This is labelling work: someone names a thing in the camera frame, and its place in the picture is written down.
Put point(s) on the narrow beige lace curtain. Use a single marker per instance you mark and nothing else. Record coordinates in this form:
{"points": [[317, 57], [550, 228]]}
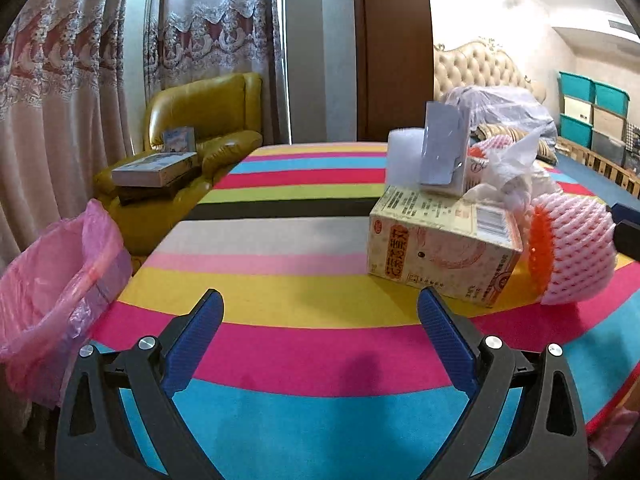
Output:
{"points": [[215, 35]]}

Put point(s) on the clear plastic bag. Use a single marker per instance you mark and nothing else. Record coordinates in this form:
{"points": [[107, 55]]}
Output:
{"points": [[515, 160]]}

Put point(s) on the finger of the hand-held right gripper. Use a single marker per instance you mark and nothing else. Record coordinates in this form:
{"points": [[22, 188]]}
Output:
{"points": [[629, 240], [625, 211]]}

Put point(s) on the tall white foam block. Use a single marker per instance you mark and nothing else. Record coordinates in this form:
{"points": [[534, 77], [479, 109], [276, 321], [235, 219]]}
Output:
{"points": [[402, 160]]}

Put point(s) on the cream printed carton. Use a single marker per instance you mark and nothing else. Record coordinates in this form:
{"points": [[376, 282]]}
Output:
{"points": [[440, 255]]}

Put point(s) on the ceiling air vent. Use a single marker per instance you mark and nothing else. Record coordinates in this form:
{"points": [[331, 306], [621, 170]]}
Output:
{"points": [[622, 26]]}

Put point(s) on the flat printed box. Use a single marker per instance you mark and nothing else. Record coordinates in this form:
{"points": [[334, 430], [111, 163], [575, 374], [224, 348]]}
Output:
{"points": [[150, 167]]}

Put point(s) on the small pink foam net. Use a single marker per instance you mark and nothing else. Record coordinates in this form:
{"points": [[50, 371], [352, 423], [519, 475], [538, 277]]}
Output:
{"points": [[495, 145]]}

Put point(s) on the grey white upright box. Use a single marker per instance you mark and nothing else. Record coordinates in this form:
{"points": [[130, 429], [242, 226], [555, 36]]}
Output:
{"points": [[440, 150]]}

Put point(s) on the waste bin with pink liner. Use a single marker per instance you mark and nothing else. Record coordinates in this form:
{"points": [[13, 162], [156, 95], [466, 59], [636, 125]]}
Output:
{"points": [[45, 280]]}

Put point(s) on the rainbow striped table cover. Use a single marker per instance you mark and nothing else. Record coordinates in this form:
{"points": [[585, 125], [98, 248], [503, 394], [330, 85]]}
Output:
{"points": [[300, 310]]}

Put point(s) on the wooden bed rail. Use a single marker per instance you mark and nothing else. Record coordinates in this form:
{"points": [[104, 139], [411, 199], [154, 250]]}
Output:
{"points": [[607, 162]]}

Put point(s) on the yellow leather armchair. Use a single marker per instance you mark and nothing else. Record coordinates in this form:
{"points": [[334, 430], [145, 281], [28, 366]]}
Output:
{"points": [[210, 100]]}

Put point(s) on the bed with blue sheet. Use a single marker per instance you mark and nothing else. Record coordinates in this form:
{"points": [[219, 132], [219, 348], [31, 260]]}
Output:
{"points": [[585, 180]]}

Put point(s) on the brown striped pillow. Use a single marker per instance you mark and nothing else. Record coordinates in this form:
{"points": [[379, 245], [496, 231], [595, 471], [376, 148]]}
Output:
{"points": [[492, 132]]}

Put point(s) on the stack of storage bins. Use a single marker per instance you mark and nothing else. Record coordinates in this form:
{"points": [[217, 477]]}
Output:
{"points": [[595, 115]]}

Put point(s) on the small blue white box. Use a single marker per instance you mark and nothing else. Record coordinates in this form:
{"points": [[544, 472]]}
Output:
{"points": [[179, 140]]}

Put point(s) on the brown wooden door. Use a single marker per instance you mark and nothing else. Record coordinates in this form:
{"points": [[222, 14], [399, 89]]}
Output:
{"points": [[395, 50]]}

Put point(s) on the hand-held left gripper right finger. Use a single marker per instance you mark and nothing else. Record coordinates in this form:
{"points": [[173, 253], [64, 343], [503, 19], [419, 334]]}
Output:
{"points": [[447, 340]]}

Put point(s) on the large pink foam net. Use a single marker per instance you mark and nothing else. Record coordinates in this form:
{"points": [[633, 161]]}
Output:
{"points": [[575, 245]]}

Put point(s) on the cream tufted headboard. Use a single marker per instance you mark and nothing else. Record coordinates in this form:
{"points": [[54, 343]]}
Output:
{"points": [[480, 67]]}

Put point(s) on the dark brown box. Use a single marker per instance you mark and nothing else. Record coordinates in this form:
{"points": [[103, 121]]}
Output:
{"points": [[150, 194]]}

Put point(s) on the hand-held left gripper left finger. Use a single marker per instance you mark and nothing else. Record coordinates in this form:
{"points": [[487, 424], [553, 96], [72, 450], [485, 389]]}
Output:
{"points": [[197, 340]]}

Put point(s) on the orange bristly ball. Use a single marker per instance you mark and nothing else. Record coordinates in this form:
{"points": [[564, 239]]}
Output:
{"points": [[540, 250]]}

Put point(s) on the wide beige lace curtain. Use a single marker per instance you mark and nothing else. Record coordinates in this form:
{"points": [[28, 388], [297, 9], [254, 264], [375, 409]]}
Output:
{"points": [[55, 85]]}

